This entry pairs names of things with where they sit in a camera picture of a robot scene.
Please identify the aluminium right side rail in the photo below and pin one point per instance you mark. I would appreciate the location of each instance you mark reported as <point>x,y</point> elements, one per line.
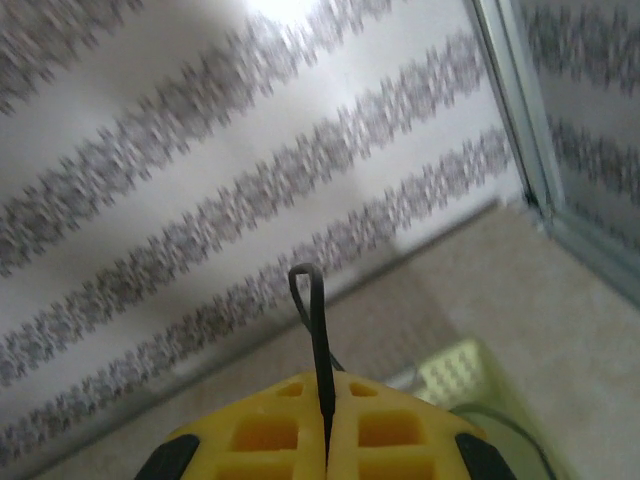
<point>595,255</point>

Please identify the pale green perforated plastic basket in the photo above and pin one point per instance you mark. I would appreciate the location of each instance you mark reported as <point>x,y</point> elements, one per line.
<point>465,370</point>

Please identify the aluminium right frame post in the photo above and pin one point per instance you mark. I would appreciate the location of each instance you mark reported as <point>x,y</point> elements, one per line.
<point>510,75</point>

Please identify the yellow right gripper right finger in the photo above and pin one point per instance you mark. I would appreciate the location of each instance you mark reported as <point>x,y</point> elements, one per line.
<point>345,440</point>

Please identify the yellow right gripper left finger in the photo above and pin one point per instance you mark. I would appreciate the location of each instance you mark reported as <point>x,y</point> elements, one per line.
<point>215,445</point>

